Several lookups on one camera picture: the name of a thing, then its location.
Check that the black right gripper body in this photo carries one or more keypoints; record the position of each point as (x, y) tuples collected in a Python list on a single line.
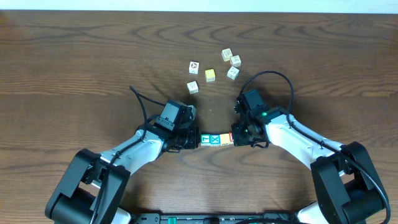
[(243, 135)]

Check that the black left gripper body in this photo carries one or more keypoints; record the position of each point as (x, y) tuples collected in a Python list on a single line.
[(193, 138)]

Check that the green block letter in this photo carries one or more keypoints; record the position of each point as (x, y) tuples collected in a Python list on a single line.
[(205, 140)]

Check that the red block letter M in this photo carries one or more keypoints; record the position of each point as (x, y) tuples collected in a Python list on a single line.
[(231, 140)]

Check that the blue block letter X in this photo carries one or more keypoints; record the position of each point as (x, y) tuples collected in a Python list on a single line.
[(215, 140)]

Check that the plain yellow wooden block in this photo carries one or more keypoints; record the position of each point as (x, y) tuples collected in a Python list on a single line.
[(225, 139)]

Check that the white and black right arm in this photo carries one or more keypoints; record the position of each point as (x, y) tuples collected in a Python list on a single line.
[(347, 185)]

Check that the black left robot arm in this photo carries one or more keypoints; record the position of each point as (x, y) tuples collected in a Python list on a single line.
[(93, 185)]

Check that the white block letter W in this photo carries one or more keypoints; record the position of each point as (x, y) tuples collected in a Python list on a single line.
[(192, 87)]

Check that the white block bird drawing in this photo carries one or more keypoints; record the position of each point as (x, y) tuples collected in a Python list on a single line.
[(233, 72)]

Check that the yellow top wooden block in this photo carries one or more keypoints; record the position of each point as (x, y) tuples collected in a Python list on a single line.
[(210, 75)]

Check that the white block red circle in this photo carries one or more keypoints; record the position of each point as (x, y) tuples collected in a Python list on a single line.
[(193, 67)]

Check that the tan block letter K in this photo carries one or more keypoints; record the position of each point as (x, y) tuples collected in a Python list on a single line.
[(235, 61)]

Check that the tan block top back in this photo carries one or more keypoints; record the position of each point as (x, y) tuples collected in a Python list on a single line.
[(226, 54)]

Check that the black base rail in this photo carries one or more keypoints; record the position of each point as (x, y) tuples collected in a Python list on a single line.
[(158, 218)]

